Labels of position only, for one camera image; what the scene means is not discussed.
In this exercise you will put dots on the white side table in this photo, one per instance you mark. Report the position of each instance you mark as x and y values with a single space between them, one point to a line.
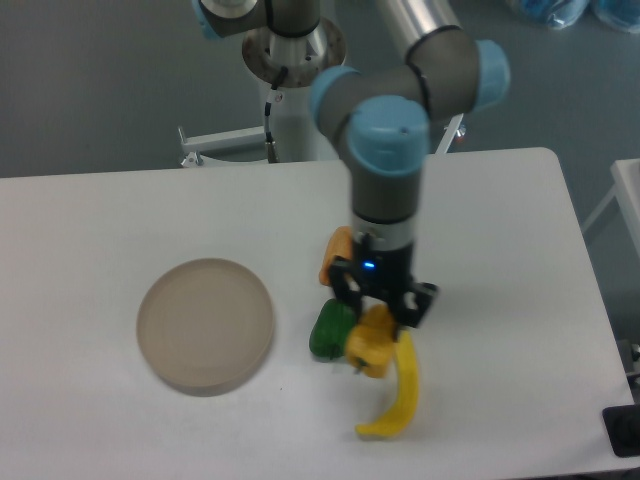
611 234

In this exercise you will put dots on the yellow bell pepper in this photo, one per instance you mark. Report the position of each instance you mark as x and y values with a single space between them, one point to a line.
371 342

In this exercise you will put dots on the black device at right edge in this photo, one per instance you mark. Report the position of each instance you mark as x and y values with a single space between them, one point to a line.
622 426

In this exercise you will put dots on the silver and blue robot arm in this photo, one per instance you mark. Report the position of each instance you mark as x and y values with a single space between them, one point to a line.
377 124

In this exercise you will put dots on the beige round plate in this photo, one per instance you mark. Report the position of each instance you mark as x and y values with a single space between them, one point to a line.
206 326

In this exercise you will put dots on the yellow banana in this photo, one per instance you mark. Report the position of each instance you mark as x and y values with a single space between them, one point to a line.
401 413

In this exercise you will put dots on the orange triangular food piece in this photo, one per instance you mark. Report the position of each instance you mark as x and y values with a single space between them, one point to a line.
339 245

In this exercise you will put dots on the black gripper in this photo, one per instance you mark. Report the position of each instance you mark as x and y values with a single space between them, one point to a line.
384 275

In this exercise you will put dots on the green bell pepper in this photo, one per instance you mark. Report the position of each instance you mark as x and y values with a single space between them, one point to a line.
331 330

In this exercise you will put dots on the blue plastic bag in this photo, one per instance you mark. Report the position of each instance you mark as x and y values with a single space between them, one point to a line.
621 15
551 14

